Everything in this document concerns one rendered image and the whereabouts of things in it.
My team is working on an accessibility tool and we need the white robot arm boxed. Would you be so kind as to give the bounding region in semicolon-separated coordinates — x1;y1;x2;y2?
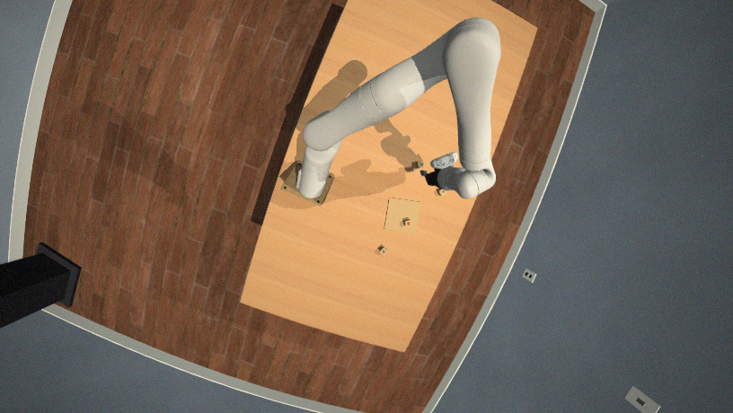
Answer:
296;17;501;199

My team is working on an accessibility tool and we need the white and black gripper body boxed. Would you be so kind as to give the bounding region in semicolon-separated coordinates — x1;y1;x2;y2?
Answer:
426;152;458;190

